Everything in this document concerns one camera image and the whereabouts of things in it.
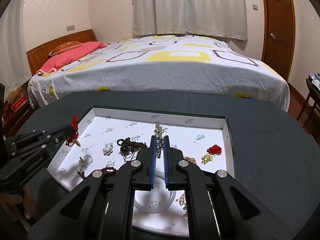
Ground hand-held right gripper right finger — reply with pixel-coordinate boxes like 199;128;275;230
163;135;295;240

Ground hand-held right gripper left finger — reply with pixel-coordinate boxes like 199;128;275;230
30;135;158;240

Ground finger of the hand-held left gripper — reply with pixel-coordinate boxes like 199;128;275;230
6;124;75;146
11;131;75;159

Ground green jewelry box tray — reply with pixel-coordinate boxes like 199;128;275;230
47;105;235;238

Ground dark cord bead necklace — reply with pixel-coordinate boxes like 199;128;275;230
116;139;148;160

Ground silver crystal bracelet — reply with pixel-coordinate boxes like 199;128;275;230
153;121;167;158

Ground red cord gold pendant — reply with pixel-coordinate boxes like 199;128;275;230
65;115;82;147

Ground white bangle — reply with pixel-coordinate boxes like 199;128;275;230
134;190;177;213

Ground pearl flower brooch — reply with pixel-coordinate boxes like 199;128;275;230
102;144;114;157

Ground silver pearl ring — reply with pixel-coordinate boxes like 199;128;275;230
79;155;93;167

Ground small red knot gold charm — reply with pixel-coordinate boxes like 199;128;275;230
201;145;223;165

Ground person's left hand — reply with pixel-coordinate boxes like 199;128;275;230
0;191;34;218

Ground wooden nightstand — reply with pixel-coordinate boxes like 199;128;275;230
1;100;34;138

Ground red box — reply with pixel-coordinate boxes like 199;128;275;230
10;94;28;112

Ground brown teddy bear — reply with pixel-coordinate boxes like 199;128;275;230
7;86;22;104

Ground wooden headboard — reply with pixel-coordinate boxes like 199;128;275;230
26;29;97;77

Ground bed with patterned sheet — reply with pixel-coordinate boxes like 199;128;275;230
27;34;290;112

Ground pink pillow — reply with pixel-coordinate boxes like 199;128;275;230
36;41;108;77

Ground orange pillow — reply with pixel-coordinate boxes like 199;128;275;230
48;41;83;57

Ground wooden chair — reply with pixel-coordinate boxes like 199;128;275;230
296;79;320;123

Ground white curtain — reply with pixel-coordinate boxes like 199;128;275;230
132;0;248;42

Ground pile of clothes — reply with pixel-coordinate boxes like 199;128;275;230
307;72;320;90

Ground wooden door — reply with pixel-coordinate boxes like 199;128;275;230
259;0;297;82

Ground rose gold chain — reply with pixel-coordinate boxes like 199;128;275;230
175;194;187;215

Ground dark red bead bracelet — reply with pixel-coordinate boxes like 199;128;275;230
76;166;118;180

